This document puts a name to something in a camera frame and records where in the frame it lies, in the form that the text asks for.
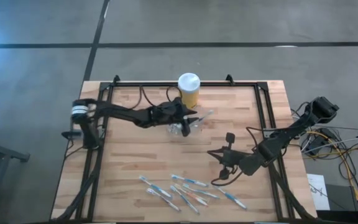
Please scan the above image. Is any orange toothbrush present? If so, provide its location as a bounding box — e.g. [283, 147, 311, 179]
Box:
[174, 183, 210, 207]

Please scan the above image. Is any black aluminium table frame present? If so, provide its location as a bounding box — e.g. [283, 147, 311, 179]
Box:
[51, 74, 318, 223]

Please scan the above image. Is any dark grey folder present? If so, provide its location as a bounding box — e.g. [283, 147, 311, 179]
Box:
[324, 183, 358, 212]

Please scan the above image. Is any clear acrylic organizer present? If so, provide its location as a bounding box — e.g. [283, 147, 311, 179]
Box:
[165, 108, 205, 138]

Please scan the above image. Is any white cable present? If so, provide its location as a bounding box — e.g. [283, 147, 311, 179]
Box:
[303, 138, 358, 155]

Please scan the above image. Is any black power brick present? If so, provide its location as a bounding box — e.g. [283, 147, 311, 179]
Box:
[309, 136, 326, 151]

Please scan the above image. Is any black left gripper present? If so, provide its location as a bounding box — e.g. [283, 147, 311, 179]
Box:
[144, 98, 200, 137]

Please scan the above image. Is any yellow-label wipes canister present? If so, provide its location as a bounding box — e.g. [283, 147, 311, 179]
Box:
[177, 72, 201, 110]

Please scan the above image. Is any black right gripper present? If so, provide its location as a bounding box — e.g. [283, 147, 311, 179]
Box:
[207, 133, 253, 180]

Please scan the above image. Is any white paper sheet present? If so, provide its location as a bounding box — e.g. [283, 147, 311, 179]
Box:
[306, 173, 331, 211]

